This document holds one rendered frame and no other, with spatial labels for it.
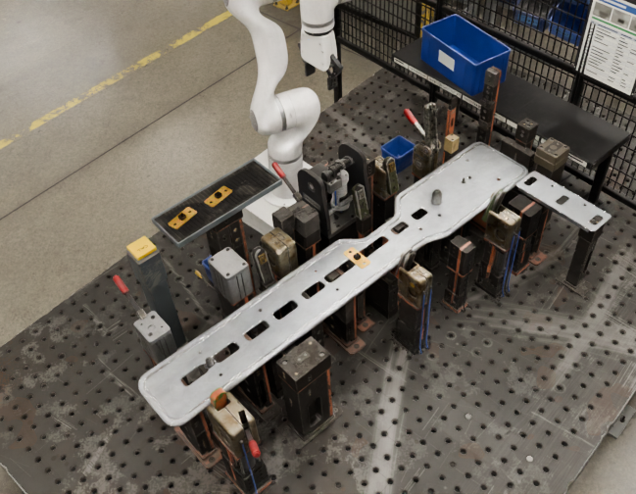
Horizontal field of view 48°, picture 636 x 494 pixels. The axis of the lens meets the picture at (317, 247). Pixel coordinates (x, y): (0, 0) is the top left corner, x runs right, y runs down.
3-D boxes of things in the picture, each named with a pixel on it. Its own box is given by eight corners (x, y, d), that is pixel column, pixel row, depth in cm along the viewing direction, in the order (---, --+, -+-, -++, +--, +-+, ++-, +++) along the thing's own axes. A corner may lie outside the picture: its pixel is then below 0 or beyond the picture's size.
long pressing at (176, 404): (178, 439, 174) (177, 436, 173) (130, 381, 186) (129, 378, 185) (533, 172, 231) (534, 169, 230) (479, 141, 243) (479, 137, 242)
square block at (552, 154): (536, 236, 251) (556, 158, 224) (517, 224, 255) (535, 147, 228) (550, 224, 254) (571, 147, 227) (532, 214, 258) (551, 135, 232)
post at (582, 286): (581, 297, 232) (603, 236, 211) (554, 278, 238) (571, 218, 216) (593, 286, 235) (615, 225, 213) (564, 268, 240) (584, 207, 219)
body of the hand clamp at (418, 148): (421, 229, 256) (427, 155, 230) (408, 220, 259) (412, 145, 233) (432, 222, 258) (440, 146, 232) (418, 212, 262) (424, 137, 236)
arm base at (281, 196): (250, 187, 262) (246, 150, 247) (290, 163, 270) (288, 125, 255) (282, 216, 253) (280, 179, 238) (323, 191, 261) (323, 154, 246)
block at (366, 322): (363, 333, 227) (362, 274, 206) (335, 309, 234) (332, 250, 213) (374, 323, 229) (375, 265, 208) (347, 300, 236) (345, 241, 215)
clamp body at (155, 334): (174, 418, 210) (147, 348, 184) (154, 393, 216) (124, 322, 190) (201, 398, 214) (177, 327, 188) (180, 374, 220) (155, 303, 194)
